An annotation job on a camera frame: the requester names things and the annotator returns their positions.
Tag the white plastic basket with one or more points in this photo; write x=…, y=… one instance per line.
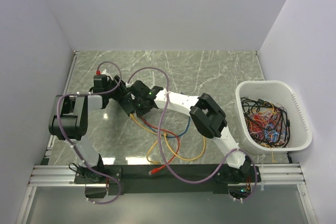
x=271, y=118

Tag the black network switch box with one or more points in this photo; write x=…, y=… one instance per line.
x=125, y=102

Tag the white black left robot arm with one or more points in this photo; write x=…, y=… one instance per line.
x=69, y=119

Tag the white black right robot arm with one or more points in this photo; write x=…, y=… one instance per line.
x=207, y=116

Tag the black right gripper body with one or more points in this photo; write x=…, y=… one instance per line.
x=140, y=107

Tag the aluminium front frame rail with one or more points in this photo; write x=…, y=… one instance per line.
x=58, y=176

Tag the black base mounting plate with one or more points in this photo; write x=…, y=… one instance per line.
x=135, y=179

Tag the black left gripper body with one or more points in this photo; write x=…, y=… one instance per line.
x=117, y=93

